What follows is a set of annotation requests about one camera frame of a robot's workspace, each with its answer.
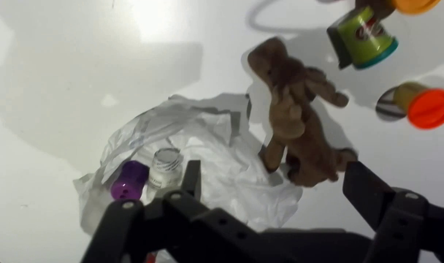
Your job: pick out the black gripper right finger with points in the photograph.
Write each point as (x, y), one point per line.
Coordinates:
(368, 191)

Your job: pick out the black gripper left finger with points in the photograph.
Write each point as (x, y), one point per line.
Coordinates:
(193, 177)

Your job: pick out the clear jar white lid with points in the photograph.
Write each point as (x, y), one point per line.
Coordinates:
(167, 168)

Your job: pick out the small purple plastic bottle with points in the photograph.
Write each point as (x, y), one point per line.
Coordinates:
(129, 181)

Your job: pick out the clear white plastic bag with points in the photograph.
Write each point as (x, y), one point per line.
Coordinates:
(222, 161)

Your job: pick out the brown plush toy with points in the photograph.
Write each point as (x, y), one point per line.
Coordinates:
(295, 121)

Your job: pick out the play-doh tub orange lid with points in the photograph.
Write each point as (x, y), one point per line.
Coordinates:
(426, 107)

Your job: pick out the green play-doh tub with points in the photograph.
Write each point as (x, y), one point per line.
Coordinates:
(362, 38)

